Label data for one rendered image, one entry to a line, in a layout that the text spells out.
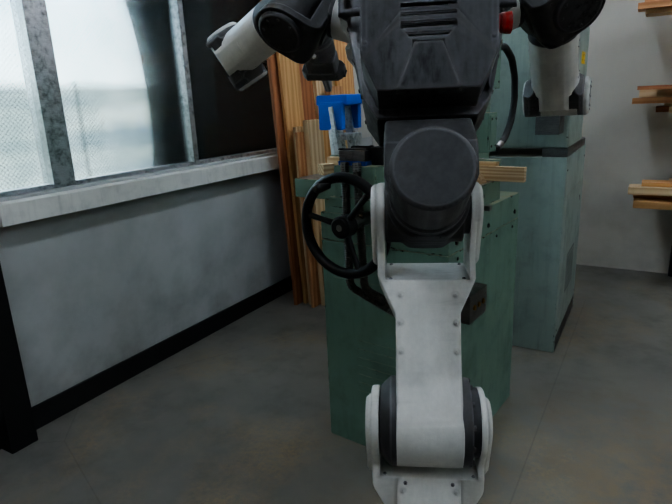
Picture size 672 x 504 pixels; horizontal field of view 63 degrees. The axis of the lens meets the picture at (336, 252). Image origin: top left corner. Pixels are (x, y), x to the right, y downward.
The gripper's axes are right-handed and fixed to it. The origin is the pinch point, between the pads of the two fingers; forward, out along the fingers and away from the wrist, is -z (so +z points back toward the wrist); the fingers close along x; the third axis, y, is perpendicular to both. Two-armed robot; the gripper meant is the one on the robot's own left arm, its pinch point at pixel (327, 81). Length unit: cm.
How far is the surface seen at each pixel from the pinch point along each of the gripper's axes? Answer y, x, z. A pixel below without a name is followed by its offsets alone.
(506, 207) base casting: -8, 54, -49
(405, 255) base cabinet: -39, 25, -29
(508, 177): -19, 52, -17
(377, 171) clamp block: -25.6, 17.5, -6.6
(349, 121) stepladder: 54, -15, -79
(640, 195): 81, 133, -167
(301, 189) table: -18.3, -10.6, -28.3
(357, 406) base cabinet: -75, 11, -72
